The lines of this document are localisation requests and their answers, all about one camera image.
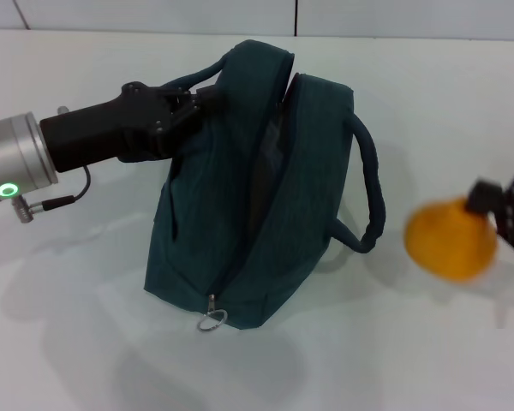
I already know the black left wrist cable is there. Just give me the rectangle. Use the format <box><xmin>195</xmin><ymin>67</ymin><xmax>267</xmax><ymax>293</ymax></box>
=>
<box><xmin>36</xmin><ymin>164</ymin><xmax>91</xmax><ymax>211</ymax></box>

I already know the orange yellow pear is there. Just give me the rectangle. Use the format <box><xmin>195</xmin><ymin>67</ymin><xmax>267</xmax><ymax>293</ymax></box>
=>
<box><xmin>404</xmin><ymin>194</ymin><xmax>498</xmax><ymax>283</ymax></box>

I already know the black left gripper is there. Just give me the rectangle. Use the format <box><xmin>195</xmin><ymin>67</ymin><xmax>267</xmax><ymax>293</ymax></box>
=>
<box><xmin>39</xmin><ymin>80</ymin><xmax>228</xmax><ymax>174</ymax></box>

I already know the dark teal fabric bag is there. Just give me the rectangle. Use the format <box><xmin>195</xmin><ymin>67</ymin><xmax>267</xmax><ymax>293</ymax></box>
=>
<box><xmin>117</xmin><ymin>39</ymin><xmax>387</xmax><ymax>333</ymax></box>

